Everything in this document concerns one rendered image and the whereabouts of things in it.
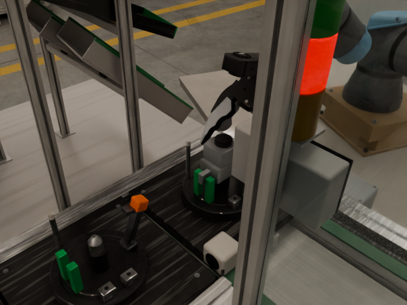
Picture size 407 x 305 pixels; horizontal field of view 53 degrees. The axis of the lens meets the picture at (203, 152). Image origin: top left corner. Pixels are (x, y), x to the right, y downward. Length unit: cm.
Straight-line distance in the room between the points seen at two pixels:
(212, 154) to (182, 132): 44
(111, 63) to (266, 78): 46
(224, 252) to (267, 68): 36
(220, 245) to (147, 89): 35
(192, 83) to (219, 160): 71
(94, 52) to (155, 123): 45
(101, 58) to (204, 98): 58
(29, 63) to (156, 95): 29
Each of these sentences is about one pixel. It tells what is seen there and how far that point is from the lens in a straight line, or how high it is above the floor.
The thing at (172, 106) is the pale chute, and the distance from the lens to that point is 87.
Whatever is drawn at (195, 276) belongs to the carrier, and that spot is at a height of 97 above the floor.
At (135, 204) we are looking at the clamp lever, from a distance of 60.
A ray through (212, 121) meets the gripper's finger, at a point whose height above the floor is 110.
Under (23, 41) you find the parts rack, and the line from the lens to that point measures 64.
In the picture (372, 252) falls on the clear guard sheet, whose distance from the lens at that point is 39.
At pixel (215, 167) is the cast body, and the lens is 68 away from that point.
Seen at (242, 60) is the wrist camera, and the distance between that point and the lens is 61.
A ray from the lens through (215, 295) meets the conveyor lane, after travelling 63.
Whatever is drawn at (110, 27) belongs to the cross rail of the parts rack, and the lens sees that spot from 76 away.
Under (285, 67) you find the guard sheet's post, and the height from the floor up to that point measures 134.
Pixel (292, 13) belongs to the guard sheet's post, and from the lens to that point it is 32.
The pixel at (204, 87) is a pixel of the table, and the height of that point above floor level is 86.
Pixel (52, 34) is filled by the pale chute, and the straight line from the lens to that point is 88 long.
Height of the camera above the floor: 148
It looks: 37 degrees down
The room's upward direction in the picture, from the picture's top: 2 degrees clockwise
